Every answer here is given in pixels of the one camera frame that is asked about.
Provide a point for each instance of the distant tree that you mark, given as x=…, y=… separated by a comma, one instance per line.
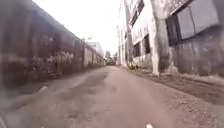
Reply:
x=107, y=54

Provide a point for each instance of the distant pale building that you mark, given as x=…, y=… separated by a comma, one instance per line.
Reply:
x=96, y=47

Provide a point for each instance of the worn grey concrete alley road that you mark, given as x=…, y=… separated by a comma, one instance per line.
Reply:
x=110, y=100

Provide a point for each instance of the robot's own part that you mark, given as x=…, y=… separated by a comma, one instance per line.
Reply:
x=149, y=126

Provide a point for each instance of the raised dirt verge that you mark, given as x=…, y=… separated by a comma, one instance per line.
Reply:
x=186, y=85

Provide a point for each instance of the dark dirt strip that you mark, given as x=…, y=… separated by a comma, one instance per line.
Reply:
x=30, y=90

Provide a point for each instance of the pale weathered building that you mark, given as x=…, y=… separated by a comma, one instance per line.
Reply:
x=196, y=43

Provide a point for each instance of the long dark stained wall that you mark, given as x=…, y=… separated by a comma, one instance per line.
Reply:
x=40, y=56

